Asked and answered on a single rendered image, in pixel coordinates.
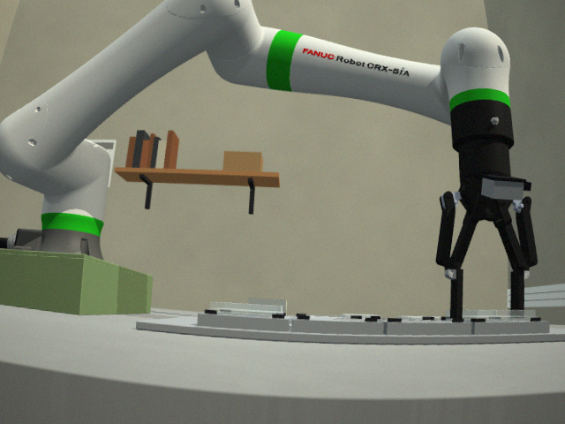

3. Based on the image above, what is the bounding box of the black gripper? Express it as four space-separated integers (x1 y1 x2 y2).
436 140 538 319

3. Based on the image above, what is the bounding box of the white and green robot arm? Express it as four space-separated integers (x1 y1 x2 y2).
0 0 514 261

